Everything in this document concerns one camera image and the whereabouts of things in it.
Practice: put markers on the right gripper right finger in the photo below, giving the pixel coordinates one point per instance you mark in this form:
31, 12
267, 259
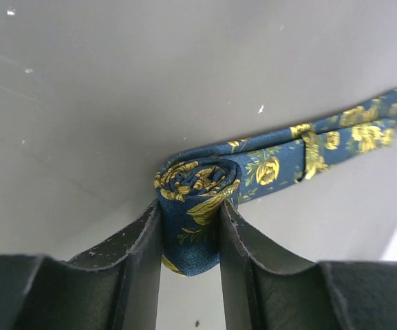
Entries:
266, 286

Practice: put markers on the blue yellow floral tie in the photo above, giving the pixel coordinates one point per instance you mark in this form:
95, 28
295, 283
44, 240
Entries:
192, 185

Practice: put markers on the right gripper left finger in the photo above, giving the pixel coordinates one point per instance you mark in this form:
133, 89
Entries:
113, 285

